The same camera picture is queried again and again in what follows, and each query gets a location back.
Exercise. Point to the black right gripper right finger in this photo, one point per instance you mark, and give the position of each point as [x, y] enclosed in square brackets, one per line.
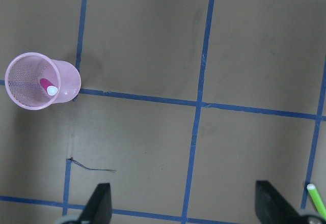
[271, 207]

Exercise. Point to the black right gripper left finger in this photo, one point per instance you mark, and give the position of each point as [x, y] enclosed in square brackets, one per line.
[99, 207]

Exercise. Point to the pink pen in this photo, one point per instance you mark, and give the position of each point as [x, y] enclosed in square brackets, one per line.
[48, 87]

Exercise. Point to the pink mesh cup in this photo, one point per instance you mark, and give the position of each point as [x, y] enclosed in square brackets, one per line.
[24, 73]

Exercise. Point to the green pen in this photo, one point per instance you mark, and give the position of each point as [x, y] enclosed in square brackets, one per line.
[316, 199]

